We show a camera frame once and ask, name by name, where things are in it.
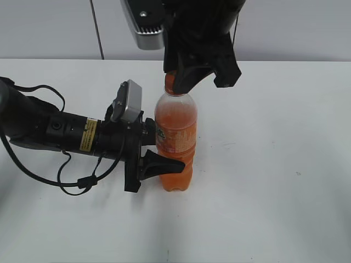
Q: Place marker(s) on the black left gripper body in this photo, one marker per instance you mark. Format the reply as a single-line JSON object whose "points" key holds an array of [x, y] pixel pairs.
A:
{"points": [[122, 141]]}

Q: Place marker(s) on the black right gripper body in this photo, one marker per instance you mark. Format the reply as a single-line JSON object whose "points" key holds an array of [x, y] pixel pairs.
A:
{"points": [[202, 29]]}

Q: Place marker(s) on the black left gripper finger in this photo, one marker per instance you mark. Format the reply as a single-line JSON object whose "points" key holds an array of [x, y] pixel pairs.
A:
{"points": [[152, 164], [150, 127]]}

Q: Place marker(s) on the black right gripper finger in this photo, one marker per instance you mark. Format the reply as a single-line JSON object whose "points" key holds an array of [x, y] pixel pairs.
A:
{"points": [[190, 71]]}

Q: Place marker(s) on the orange bottle cap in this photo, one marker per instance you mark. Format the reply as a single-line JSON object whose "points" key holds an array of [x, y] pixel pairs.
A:
{"points": [[169, 83]]}

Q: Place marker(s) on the orange soda bottle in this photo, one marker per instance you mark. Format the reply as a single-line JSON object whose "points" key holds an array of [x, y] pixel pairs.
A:
{"points": [[176, 131]]}

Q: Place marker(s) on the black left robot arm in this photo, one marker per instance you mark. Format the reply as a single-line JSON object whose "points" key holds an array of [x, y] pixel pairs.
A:
{"points": [[29, 122]]}

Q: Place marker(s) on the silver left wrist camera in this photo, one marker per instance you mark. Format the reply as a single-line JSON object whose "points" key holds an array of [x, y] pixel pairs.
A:
{"points": [[127, 105]]}

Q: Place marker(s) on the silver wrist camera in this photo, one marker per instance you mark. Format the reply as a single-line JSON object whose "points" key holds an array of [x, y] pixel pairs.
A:
{"points": [[146, 21], [127, 105]]}

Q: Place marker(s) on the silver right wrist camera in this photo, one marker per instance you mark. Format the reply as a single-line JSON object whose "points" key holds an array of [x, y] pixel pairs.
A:
{"points": [[146, 21]]}

